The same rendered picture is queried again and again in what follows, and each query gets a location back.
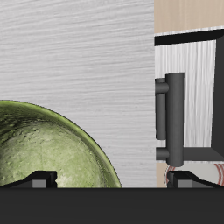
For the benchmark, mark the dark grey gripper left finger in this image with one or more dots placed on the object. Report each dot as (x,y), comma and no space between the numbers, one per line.
(43,178)

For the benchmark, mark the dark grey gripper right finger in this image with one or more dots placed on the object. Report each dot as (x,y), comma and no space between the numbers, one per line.
(182,178)

